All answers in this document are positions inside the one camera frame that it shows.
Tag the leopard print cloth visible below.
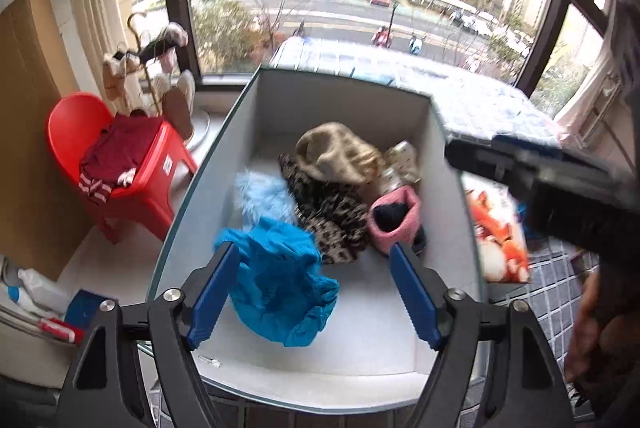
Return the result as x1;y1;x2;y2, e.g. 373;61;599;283
277;153;374;265

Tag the white plastic bottle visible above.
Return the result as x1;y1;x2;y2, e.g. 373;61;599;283
17;268;72;315

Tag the red plastic chair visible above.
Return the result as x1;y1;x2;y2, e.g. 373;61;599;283
46;92;199;245

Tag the red white tube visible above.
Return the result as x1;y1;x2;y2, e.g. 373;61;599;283
39;315;87;345

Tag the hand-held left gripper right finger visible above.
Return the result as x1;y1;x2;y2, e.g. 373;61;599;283
389;241;576;428

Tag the dark slipper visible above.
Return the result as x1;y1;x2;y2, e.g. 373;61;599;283
139;22;190;60

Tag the light blue fluffy scrunchie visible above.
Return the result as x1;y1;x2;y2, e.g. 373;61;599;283
233;170;299;230

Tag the dark red garment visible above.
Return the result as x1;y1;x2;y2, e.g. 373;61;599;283
79;113;167;205

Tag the grey checked star bedsheet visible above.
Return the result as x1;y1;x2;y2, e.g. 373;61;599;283
270;36;601;426

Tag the window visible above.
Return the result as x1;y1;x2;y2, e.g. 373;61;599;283
112;0;621;121

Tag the grey cardboard storage box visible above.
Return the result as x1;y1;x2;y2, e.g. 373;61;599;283
146;67;490;411

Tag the person's right hand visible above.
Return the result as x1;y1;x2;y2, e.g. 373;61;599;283
564;261;640;414

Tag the checked slipper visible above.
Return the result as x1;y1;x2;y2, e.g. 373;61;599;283
172;69;197;109
164;87;195;142

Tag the white snack packet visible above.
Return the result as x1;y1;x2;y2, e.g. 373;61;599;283
462;181;532;285

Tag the cream polka dot scrunchie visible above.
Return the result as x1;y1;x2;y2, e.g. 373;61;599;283
381;140;422;190

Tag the beige knit hat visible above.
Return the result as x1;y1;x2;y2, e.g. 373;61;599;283
295;121;387;187

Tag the blue box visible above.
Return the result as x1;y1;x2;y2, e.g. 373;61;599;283
64;289;107;330

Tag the bright blue cloth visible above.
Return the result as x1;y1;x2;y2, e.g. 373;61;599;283
214;217;341;349

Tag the gold metal shoe rack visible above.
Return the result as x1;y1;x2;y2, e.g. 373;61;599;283
125;12;226;159

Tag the beige plush slipper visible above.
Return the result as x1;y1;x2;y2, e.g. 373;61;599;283
102;50;142;115

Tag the pink slipper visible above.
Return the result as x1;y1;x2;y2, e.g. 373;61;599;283
159;48;180;75

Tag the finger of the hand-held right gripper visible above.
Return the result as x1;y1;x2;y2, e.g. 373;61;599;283
444;138;527;198

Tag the pink dark knit sock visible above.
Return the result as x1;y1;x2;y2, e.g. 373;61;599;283
367;185;427;255

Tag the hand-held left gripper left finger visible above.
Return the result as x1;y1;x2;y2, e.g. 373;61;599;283
57;241;242;428

